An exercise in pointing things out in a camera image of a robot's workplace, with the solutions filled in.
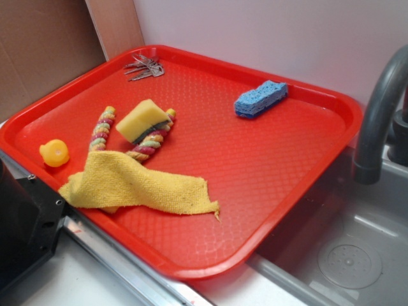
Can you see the silver keys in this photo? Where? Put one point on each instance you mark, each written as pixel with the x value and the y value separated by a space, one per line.
pixel 143 67

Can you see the red plastic tray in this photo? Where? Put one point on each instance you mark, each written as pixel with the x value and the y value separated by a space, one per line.
pixel 256 169

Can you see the blue sponge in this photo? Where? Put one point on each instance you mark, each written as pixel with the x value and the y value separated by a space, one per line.
pixel 253 103

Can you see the yellow sponge with dark pad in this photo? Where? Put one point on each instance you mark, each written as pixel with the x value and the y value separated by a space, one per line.
pixel 143 119

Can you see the yellow terry cloth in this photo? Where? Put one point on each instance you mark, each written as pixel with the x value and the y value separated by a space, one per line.
pixel 113 179

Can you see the yellow rubber duck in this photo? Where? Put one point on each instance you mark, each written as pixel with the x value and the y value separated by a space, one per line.
pixel 55 153

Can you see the grey faucet spout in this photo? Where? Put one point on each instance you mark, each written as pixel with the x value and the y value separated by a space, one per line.
pixel 376 129

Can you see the grey sink basin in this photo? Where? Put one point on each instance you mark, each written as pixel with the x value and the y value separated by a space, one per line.
pixel 343 243

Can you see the brown cardboard panel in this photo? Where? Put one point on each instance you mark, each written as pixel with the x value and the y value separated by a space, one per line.
pixel 46 44

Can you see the multicolour twisted rope toy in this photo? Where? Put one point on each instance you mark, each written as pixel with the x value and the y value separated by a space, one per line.
pixel 142 150

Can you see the metal counter rail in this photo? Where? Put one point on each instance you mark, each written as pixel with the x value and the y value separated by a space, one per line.
pixel 89 268

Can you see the dark faucet handle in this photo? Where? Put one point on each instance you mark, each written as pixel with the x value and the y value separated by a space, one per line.
pixel 398 146

